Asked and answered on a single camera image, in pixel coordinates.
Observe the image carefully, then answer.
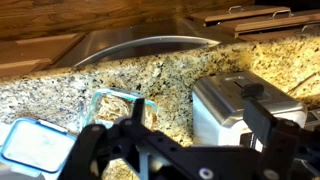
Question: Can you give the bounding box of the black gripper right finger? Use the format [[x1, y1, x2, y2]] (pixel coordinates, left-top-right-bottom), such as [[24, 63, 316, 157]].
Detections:
[[241, 83, 320, 180]]

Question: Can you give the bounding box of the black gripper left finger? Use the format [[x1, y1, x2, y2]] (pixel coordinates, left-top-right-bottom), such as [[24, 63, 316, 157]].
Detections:
[[59, 97, 158, 180]]

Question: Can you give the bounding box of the stainless steel toaster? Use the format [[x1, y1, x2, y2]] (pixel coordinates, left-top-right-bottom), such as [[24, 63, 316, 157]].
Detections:
[[191, 70, 309, 149]]

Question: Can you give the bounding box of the clear glass food container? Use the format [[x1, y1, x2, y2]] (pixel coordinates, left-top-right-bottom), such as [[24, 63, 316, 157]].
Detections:
[[79, 87, 159, 133]]

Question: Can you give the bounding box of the blue rimmed plastic lid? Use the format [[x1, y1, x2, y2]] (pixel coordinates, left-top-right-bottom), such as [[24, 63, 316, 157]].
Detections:
[[0, 116, 78, 178]]

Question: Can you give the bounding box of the wooden cabinet drawer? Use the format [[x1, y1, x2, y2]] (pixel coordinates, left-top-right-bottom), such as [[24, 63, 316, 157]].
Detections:
[[216, 10, 320, 34], [236, 23, 320, 43], [188, 5, 293, 28]]

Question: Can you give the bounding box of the wooden base cabinet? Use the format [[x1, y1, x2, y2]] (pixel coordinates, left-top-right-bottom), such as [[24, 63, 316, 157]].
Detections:
[[0, 31, 86, 79]]

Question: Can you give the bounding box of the metal drawer handle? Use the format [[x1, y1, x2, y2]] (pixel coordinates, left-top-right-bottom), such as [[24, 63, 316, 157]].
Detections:
[[271, 8, 293, 20], [301, 22, 320, 33], [228, 4, 245, 15]]

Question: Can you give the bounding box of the curved metal dishwasher handle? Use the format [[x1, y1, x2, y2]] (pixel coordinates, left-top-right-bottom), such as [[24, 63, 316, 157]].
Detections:
[[74, 34, 221, 68]]

